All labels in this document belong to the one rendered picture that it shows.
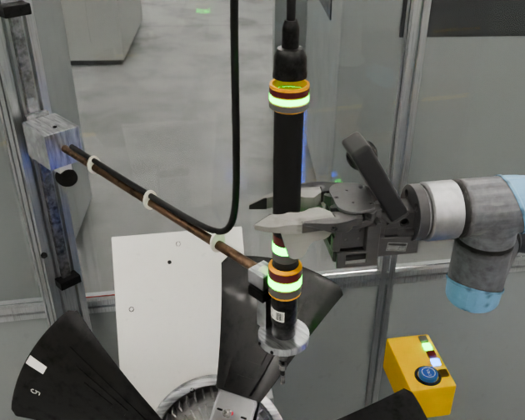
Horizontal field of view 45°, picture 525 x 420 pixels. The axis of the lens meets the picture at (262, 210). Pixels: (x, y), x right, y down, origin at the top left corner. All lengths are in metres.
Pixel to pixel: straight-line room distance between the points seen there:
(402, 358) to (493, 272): 0.60
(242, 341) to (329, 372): 0.96
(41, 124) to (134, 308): 0.39
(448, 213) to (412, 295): 1.10
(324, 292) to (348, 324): 0.85
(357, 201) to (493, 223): 0.17
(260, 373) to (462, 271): 0.36
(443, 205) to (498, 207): 0.07
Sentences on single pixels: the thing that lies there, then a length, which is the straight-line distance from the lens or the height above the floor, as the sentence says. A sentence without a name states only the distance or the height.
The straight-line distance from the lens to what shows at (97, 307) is 1.73.
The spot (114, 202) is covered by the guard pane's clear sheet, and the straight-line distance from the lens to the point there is 1.57.
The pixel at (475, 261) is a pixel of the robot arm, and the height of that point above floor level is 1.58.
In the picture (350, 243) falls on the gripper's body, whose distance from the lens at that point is 0.78.
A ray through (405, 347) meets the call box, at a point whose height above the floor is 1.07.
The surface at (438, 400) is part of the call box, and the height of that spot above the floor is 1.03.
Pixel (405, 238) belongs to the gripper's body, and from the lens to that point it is 0.81.
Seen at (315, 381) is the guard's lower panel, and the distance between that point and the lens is 2.01.
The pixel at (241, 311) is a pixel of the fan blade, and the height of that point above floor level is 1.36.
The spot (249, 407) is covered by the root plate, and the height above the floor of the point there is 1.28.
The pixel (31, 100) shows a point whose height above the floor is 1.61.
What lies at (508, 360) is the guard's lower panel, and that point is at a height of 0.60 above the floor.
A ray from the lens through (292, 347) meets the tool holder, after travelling 0.86.
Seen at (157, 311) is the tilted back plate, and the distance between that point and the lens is 1.27.
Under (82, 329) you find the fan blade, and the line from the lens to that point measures 1.00.
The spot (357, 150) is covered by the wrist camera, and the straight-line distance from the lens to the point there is 0.73.
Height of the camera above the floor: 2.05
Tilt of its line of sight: 31 degrees down
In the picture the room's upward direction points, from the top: straight up
